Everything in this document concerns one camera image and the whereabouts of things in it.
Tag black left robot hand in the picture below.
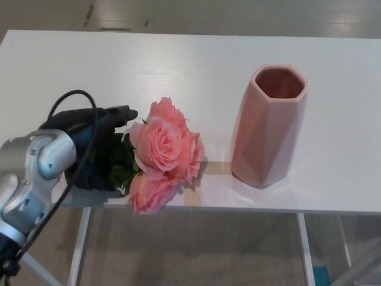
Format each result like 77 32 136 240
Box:
38 104 139 191

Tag pink rose bouquet green stems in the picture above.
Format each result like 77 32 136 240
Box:
108 97 205 216

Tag pink faceted ceramic vase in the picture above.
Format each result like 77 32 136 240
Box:
230 64 310 188

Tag tan tape strip crosswise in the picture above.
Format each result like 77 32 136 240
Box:
202 162 233 175

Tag white table leg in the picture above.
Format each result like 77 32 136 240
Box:
68 207 92 286
339 214 352 266
297 213 315 286

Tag teal floor object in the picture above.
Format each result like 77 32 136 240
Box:
312 263 331 286

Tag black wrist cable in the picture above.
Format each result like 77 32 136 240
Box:
16 89 99 260

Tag light blue frame bar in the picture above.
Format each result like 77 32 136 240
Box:
20 253 57 286

